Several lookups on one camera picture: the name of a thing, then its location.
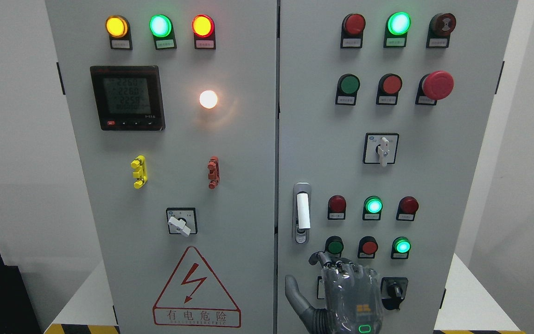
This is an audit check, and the green indicator light top right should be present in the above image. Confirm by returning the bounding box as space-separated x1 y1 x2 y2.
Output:
383 12 411 47

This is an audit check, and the red indicator light top left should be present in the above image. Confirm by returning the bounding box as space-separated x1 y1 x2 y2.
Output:
191 14 216 50

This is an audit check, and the green push button upper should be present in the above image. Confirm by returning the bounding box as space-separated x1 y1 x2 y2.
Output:
335 73 360 106

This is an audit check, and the right grey cabinet door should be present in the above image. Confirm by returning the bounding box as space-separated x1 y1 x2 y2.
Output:
276 0 518 334

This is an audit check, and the black box with antenna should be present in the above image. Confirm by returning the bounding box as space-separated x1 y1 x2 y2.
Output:
0 253 43 334

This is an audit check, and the silver door latch handle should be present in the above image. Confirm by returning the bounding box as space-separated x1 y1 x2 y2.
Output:
292 182 312 244

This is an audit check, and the green indicator light top left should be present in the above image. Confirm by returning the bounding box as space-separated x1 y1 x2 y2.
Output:
149 14 177 50

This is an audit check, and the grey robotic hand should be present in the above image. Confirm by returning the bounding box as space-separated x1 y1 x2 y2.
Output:
285 251 383 334

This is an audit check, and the black rotary knob switch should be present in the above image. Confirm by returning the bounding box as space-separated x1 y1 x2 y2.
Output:
380 277 408 310

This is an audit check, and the red terminal clip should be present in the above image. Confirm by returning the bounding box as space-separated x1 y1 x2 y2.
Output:
207 156 220 190

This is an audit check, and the red push button lower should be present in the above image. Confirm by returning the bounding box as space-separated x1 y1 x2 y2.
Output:
357 236 379 259

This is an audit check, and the white selector switch lower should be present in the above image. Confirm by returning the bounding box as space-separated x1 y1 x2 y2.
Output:
316 276 325 300

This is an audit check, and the white platform under cabinet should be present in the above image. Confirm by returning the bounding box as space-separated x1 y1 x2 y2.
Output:
44 255 522 334

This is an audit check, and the red push button upper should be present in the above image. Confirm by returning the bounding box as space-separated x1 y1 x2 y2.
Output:
376 73 403 105

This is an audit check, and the left grey cabinet door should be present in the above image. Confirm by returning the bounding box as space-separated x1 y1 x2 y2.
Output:
46 0 278 334

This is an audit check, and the red emergency stop button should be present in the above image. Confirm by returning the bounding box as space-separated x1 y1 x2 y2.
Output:
415 71 454 106

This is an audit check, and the green indicator light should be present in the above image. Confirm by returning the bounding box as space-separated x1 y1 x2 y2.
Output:
149 14 177 50
383 12 411 47
362 195 383 221

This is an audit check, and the dark red indicator light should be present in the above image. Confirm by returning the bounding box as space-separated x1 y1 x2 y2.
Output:
396 196 419 221
328 195 347 220

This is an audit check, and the white selector switch left door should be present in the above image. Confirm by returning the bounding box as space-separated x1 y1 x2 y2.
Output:
165 207 198 237

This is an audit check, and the grey cabinet door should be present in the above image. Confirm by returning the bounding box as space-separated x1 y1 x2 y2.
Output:
46 0 278 334
276 0 518 334

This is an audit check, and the yellow terminal clip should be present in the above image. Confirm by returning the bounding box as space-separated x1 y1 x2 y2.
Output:
131 155 148 189

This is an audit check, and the red push button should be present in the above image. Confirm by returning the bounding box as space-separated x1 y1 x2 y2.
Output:
376 73 403 105
357 236 379 259

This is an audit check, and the dark red buzzer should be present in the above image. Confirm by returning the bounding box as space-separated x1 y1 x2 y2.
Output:
426 13 456 48

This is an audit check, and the red indicator light top right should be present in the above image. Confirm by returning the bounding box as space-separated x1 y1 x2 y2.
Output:
340 13 366 49

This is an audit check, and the green indicator light middle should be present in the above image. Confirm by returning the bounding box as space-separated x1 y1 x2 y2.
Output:
362 195 383 221

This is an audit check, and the white selector switch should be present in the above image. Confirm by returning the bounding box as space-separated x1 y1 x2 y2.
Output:
362 133 399 167
316 276 325 300

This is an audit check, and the green lit push button lower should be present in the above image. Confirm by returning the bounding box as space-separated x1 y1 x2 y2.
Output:
391 237 412 259

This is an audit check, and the black digital power meter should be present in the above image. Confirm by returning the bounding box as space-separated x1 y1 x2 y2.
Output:
90 65 165 131

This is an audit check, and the dark red indicator light right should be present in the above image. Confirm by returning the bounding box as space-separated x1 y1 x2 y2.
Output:
396 196 419 221

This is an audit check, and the dark red indicator light left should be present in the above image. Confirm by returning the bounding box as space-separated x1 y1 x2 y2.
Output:
328 195 347 220

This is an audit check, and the white glowing indicator light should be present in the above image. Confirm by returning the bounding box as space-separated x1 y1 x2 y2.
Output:
199 90 218 109

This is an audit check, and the yellow indicator light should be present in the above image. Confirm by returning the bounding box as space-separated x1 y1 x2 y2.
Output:
105 15 132 50

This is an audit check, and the white selector switch upper right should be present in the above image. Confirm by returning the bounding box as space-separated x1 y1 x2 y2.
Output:
362 133 399 167

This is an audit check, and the red electric hazard warning sticker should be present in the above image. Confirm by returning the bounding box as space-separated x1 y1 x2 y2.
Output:
153 246 242 328

